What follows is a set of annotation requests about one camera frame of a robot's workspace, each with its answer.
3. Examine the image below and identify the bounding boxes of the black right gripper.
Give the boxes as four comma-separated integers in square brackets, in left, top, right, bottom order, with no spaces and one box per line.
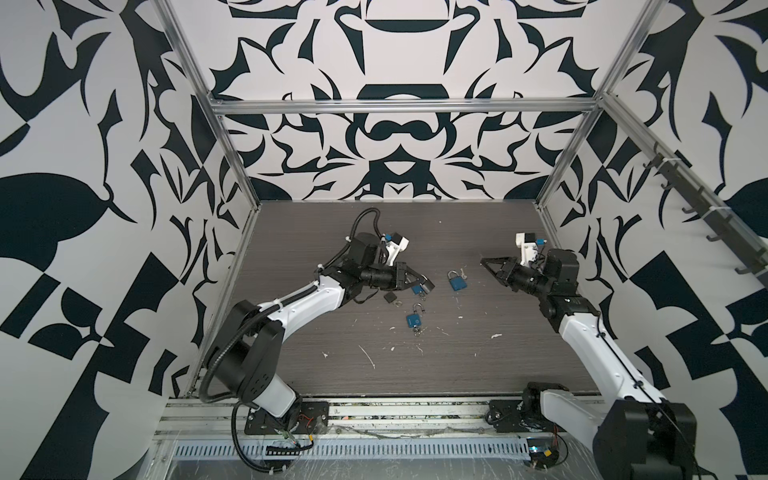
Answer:
[482,257,554,301]

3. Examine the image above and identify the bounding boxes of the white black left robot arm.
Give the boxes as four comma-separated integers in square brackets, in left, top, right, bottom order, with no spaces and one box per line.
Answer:
[198,233,434,420]

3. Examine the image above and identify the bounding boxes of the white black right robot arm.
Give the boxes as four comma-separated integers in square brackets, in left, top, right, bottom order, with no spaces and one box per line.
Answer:
[481,249,701,479]

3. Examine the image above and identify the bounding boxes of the black padlock left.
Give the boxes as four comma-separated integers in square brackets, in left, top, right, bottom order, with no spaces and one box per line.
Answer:
[384,291,402,307]

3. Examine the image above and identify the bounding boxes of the small circuit board right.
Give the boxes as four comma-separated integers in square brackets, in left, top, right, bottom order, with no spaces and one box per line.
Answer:
[523,436,569,471]

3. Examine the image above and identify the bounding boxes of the grey hook rack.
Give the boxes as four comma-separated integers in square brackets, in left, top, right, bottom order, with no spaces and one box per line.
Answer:
[643,142,767,288]

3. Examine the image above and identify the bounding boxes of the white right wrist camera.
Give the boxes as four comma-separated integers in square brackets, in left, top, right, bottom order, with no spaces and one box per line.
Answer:
[515,232,547,268]

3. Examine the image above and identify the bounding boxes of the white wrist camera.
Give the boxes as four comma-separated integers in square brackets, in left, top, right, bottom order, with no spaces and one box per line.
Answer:
[515,232,547,268]
[384,233,409,266]

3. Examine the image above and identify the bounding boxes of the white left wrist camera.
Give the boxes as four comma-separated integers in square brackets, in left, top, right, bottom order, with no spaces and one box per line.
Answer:
[384,233,409,266]

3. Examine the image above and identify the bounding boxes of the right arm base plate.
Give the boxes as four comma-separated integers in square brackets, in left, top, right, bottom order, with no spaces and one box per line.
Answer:
[484,399,560,433]

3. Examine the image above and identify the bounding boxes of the aluminium frame crossbar back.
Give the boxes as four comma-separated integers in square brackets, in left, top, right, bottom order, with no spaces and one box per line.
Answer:
[211,98,597,115]

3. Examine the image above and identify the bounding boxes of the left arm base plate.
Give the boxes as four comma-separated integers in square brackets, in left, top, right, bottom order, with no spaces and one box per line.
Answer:
[244,400,330,435]

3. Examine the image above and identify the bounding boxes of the white slotted cable duct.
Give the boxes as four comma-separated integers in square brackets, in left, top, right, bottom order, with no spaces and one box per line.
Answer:
[173,437,530,461]

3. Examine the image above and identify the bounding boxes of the black corrugated cable left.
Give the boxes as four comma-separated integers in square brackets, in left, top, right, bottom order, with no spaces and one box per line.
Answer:
[197,305,277,404]

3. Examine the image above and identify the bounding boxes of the aluminium frame post left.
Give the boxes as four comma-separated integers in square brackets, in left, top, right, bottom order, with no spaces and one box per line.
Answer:
[152,0,261,211]

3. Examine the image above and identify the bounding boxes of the aluminium frame post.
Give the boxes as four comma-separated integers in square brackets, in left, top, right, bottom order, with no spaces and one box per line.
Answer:
[535,0,667,210]
[152,0,261,211]

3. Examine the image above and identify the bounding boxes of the aluminium front rail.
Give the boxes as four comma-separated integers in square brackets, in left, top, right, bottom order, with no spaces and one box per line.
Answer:
[154,395,522,440]

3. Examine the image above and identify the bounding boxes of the aluminium frame post right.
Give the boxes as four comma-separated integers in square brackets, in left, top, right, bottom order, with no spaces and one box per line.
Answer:
[535,0,667,210]

